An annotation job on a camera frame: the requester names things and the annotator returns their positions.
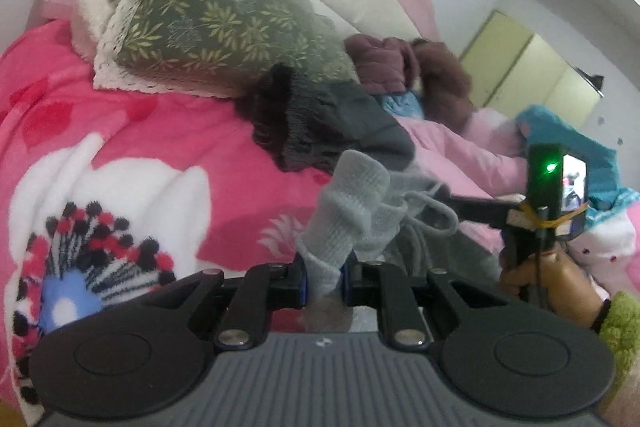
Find person's right hand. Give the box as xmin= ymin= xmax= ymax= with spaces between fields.
xmin=499 ymin=249 xmax=609 ymax=334

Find pink patterned quilt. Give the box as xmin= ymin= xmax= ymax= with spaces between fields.
xmin=395 ymin=108 xmax=640 ymax=303

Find white fluffy cloth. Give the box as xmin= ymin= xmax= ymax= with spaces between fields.
xmin=70 ymin=0 xmax=121 ymax=62

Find dark grey knit garment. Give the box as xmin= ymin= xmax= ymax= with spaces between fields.
xmin=235 ymin=64 xmax=416 ymax=174

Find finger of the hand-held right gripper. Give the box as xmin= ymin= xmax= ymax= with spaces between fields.
xmin=437 ymin=188 xmax=524 ymax=229

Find grey pants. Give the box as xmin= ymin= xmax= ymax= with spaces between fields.
xmin=295 ymin=149 xmax=506 ymax=333

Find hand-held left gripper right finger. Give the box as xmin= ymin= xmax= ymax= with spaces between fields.
xmin=340 ymin=259 xmax=506 ymax=352

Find pink floral blanket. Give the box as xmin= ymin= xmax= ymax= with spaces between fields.
xmin=0 ymin=19 xmax=501 ymax=427

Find light blue cloth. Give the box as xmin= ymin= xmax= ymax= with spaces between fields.
xmin=380 ymin=91 xmax=427 ymax=118

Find teal printed cloth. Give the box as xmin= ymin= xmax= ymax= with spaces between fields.
xmin=515 ymin=104 xmax=640 ymax=228

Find brown maroon jacket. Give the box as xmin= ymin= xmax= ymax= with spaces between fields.
xmin=342 ymin=34 xmax=476 ymax=132

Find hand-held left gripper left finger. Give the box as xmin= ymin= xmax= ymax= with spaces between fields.
xmin=142 ymin=254 xmax=308 ymax=354

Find green leaf-print pillow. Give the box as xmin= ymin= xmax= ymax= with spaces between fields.
xmin=92 ymin=0 xmax=362 ymax=100

